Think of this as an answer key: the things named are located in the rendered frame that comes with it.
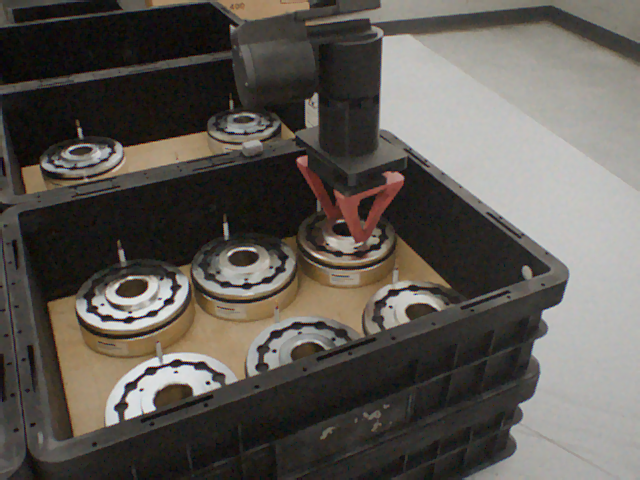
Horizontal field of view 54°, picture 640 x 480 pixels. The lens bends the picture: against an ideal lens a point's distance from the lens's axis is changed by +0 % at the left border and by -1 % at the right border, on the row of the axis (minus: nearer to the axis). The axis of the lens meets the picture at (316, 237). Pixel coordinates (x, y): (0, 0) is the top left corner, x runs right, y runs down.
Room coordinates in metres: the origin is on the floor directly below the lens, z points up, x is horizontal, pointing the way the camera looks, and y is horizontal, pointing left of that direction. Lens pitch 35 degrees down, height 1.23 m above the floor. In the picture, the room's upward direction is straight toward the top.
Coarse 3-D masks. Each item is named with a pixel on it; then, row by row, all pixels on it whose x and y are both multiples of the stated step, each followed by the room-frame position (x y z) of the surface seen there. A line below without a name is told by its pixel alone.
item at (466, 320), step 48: (96, 192) 0.50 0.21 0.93; (528, 240) 0.43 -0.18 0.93; (528, 288) 0.36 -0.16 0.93; (384, 336) 0.31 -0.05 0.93; (432, 336) 0.32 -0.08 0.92; (240, 384) 0.27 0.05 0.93; (288, 384) 0.27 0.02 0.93; (336, 384) 0.29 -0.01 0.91; (48, 432) 0.23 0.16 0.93; (96, 432) 0.23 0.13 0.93; (144, 432) 0.23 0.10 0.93; (192, 432) 0.24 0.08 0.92
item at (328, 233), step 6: (342, 216) 0.56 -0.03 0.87; (330, 222) 0.55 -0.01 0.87; (336, 222) 0.55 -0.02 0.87; (342, 222) 0.55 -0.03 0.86; (360, 222) 0.55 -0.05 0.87; (324, 228) 0.54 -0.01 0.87; (330, 228) 0.54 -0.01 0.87; (324, 234) 0.53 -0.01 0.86; (330, 234) 0.52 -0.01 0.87; (330, 240) 0.52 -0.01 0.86; (336, 240) 0.52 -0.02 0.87; (342, 240) 0.51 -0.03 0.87; (348, 240) 0.51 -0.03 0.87; (354, 240) 0.51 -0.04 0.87
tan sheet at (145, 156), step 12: (204, 132) 0.84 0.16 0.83; (288, 132) 0.84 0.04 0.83; (144, 144) 0.80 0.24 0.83; (156, 144) 0.80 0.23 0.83; (168, 144) 0.80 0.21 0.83; (180, 144) 0.80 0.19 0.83; (192, 144) 0.80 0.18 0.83; (204, 144) 0.80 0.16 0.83; (132, 156) 0.76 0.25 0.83; (144, 156) 0.76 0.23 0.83; (156, 156) 0.76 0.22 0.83; (168, 156) 0.76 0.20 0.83; (180, 156) 0.76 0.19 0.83; (192, 156) 0.76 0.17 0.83; (204, 156) 0.77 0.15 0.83; (24, 168) 0.73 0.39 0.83; (36, 168) 0.73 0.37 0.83; (132, 168) 0.73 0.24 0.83; (144, 168) 0.73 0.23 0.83; (24, 180) 0.70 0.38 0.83; (36, 180) 0.70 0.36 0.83
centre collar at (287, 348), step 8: (296, 336) 0.38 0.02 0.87; (304, 336) 0.38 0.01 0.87; (312, 336) 0.38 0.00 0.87; (320, 336) 0.38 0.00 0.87; (288, 344) 0.37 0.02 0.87; (296, 344) 0.37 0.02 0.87; (304, 344) 0.37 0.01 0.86; (312, 344) 0.37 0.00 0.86; (320, 344) 0.37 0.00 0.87; (328, 344) 0.37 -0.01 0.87; (280, 352) 0.36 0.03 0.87; (288, 352) 0.36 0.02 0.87; (280, 360) 0.35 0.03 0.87; (288, 360) 0.35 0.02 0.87
